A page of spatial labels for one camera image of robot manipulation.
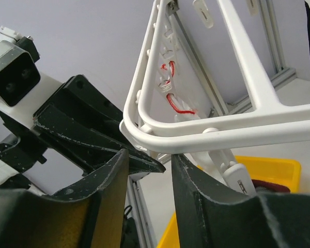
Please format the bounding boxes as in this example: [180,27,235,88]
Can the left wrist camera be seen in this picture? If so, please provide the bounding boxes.
[0,26,62,129]

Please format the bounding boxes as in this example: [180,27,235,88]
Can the yellow plastic tray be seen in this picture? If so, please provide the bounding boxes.
[157,154,302,248]

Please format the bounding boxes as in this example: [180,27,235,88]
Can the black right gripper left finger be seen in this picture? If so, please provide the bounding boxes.
[0,149,129,247]

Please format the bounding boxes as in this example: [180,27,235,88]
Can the aluminium frame rail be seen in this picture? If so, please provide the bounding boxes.
[167,1,296,117]

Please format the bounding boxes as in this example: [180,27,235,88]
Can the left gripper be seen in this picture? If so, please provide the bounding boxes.
[0,74,165,174]

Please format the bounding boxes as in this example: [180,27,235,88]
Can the white clip drying hanger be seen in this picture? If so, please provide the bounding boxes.
[119,1,310,195]

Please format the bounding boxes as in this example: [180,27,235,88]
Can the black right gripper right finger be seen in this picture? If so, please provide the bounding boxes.
[172,154,310,247]

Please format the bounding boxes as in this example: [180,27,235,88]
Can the beige sock maroon cuff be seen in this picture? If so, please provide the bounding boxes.
[252,179,291,193]

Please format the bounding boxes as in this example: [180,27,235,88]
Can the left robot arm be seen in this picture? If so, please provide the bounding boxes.
[0,75,165,185]

